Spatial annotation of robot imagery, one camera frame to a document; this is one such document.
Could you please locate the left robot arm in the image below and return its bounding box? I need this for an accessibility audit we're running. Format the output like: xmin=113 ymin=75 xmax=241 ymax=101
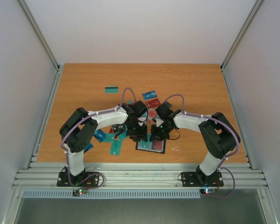
xmin=59 ymin=101 xmax=147 ymax=186

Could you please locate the blue card far left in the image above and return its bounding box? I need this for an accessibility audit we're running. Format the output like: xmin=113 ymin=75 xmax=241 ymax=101
xmin=84 ymin=142 xmax=93 ymax=153

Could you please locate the blue card lower left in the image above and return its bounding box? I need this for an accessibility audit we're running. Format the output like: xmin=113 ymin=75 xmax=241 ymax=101
xmin=93 ymin=129 xmax=106 ymax=142

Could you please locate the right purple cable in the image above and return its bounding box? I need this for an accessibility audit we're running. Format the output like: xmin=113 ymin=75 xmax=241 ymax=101
xmin=162 ymin=94 xmax=241 ymax=199

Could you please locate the red VIP card upper right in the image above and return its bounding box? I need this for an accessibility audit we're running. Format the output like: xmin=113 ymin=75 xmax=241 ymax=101
xmin=145 ymin=98 xmax=161 ymax=109

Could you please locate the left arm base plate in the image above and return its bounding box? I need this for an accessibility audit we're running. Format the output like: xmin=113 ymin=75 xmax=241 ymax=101
xmin=56 ymin=171 xmax=101 ymax=188

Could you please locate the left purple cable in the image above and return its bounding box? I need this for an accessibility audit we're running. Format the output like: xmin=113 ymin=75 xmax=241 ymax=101
xmin=60 ymin=87 xmax=136 ymax=188

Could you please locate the purple cable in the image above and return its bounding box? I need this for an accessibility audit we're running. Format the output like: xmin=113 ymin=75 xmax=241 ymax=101
xmin=162 ymin=94 xmax=241 ymax=199
xmin=60 ymin=87 xmax=136 ymax=188

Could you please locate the right circuit board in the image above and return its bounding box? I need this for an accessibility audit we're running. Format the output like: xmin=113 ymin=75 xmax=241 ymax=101
xmin=200 ymin=188 xmax=218 ymax=195

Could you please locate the left circuit board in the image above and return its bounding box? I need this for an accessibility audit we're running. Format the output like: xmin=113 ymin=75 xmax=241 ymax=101
xmin=72 ymin=189 xmax=88 ymax=196

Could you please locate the aluminium rail frame front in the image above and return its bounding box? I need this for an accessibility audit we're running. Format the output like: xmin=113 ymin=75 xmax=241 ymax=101
xmin=12 ymin=162 xmax=268 ymax=189

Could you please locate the teal card magnetic stripe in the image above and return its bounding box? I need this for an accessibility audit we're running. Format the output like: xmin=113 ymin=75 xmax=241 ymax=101
xmin=105 ymin=86 xmax=119 ymax=94

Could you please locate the blue card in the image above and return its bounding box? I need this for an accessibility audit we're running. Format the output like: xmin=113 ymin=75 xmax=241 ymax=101
xmin=142 ymin=91 xmax=157 ymax=100
xmin=84 ymin=142 xmax=93 ymax=153
xmin=93 ymin=129 xmax=106 ymax=142

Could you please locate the circuit board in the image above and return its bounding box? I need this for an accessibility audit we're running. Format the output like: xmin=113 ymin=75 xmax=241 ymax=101
xmin=200 ymin=188 xmax=218 ymax=195
xmin=72 ymin=189 xmax=88 ymax=196

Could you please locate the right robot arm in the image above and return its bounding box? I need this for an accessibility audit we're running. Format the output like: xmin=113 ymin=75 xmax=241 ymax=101
xmin=149 ymin=104 xmax=240 ymax=185

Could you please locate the black leather card holder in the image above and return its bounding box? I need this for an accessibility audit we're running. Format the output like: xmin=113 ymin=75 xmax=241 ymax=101
xmin=135 ymin=140 xmax=166 ymax=154

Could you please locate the white red pattern card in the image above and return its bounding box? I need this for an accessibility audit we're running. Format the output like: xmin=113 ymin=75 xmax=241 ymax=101
xmin=147 ymin=109 xmax=157 ymax=123

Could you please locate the teal VIP card bottom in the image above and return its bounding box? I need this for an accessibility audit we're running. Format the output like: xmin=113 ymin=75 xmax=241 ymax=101
xmin=137 ymin=141 xmax=151 ymax=150

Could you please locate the teal card small lower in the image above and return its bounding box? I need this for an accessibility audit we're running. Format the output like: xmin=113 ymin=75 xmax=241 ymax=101
xmin=103 ymin=133 xmax=118 ymax=142

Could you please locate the red vip card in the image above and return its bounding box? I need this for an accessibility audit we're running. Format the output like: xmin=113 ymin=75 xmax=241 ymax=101
xmin=151 ymin=141 xmax=163 ymax=151
xmin=145 ymin=98 xmax=161 ymax=109

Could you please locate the black VIP card centre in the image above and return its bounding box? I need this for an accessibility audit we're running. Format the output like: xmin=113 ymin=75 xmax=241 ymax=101
xmin=112 ymin=124 xmax=126 ymax=133

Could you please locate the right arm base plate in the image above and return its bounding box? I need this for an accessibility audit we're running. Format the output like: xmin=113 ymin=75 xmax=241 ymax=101
xmin=181 ymin=171 xmax=224 ymax=187

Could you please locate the grey slotted cable duct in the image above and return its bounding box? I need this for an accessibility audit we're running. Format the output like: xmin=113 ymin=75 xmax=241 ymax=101
xmin=22 ymin=189 xmax=201 ymax=199

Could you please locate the blue card top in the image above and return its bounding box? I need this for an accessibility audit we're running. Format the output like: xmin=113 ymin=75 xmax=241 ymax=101
xmin=142 ymin=91 xmax=157 ymax=100

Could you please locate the red VIP card bottom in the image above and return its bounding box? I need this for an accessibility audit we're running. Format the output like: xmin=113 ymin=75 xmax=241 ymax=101
xmin=151 ymin=141 xmax=163 ymax=151

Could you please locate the teal vip card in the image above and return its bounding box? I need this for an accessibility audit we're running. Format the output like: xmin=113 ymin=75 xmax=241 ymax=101
xmin=110 ymin=140 xmax=122 ymax=156
xmin=137 ymin=141 xmax=151 ymax=150

